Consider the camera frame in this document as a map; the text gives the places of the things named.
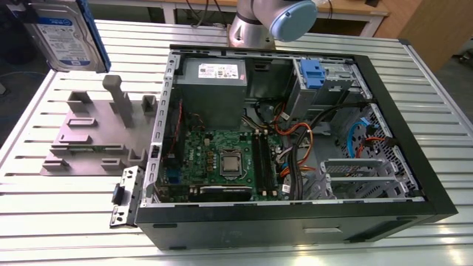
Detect blue data wire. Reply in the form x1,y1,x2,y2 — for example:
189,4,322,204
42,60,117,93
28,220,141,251
346,117,375,164

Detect orange yellow wire bundle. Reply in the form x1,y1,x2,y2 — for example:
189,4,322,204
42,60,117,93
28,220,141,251
273,102,317,181

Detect red black twisted wire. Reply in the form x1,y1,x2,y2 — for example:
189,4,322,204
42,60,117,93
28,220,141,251
172,99,185,160

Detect power wire with black plug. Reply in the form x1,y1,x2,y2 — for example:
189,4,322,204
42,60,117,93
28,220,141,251
363,135,398,150

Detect hard disk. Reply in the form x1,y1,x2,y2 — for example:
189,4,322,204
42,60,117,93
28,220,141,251
21,0,112,74

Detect blue drive carrier handle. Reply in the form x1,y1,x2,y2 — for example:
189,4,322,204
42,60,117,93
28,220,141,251
299,58,326,90

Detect black wire bundle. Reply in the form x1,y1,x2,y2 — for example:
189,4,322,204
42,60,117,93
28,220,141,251
286,101,373,201

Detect grey metal drive cage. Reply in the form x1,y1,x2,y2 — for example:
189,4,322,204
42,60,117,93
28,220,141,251
287,57,370,120

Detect green motherboard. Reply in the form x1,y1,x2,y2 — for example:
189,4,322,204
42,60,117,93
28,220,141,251
157,129,293,202

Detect CPU socket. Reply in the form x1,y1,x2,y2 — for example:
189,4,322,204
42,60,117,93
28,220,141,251
217,148,247,182

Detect blue video connector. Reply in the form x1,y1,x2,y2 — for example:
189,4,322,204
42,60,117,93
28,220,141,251
112,183,125,205

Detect silver disk bay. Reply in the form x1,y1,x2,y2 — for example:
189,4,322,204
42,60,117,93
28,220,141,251
307,157,413,201

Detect wooden desk white frame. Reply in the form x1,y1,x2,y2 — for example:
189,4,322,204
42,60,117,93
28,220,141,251
146,0,393,37

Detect silver CPU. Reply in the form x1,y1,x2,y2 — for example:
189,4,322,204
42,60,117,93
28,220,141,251
222,155,241,172

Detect black PC case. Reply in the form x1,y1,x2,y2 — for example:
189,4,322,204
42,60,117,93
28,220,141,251
109,43,458,252

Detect green RAM stick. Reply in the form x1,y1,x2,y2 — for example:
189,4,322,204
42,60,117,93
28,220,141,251
65,146,110,154

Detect blue expansion slot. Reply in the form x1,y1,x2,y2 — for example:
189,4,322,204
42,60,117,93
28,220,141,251
165,168,182,186

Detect black graphics card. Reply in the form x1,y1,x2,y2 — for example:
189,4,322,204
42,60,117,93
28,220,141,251
188,185,254,202

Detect grey power supply unit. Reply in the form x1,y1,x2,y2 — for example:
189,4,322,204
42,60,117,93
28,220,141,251
173,57,247,131

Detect brown wooden cabinet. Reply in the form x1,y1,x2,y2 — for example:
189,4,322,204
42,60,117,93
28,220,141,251
373,0,473,73

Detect black RAM slot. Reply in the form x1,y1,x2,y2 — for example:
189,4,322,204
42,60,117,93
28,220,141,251
251,130,269,196
259,129,278,195

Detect grey parts rack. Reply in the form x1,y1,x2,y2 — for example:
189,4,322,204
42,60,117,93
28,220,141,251
38,74,160,178

